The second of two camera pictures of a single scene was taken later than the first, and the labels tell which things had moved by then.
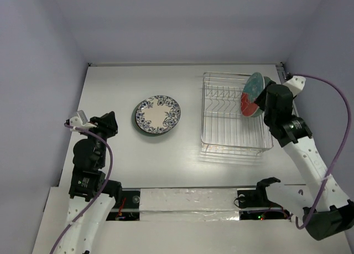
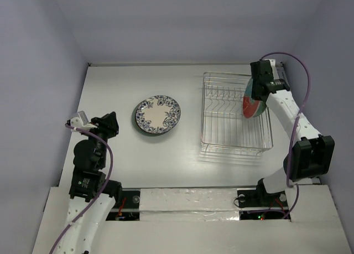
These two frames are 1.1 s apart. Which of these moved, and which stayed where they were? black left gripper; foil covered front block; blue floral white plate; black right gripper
Moved: black right gripper
Stayed: foil covered front block; black left gripper; blue floral white plate
